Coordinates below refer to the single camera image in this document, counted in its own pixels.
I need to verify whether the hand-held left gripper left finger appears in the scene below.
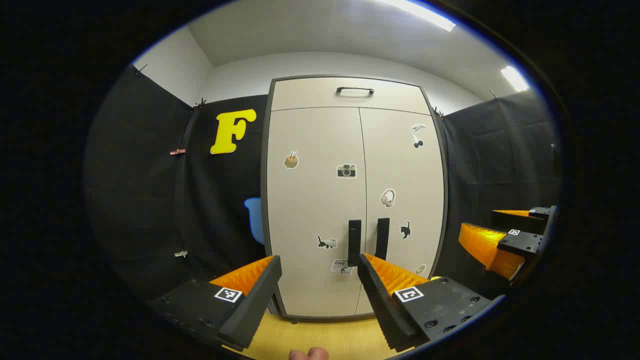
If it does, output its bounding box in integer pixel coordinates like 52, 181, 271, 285
145, 255, 283, 352

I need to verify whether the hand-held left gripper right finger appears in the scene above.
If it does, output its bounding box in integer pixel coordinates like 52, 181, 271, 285
356, 253, 496, 353

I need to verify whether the black door handle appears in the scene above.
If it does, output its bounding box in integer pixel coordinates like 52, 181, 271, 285
348, 219, 362, 267
375, 217, 390, 261

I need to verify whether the beige cabinet door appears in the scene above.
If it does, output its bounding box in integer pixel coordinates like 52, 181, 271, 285
266, 107, 368, 318
355, 107, 446, 316

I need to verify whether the grey double-door shoe cabinet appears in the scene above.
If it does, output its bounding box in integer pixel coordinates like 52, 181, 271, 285
260, 75, 449, 321

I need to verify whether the beige cabinet drawer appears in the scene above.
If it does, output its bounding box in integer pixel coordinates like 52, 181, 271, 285
270, 77, 432, 116

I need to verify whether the short ceiling light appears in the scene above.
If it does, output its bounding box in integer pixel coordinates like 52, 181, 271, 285
501, 65, 530, 93

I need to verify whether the black backdrop cloth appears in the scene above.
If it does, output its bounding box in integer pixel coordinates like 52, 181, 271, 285
85, 65, 561, 311

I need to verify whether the long ceiling light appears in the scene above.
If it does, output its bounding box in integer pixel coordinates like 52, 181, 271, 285
377, 0, 457, 33

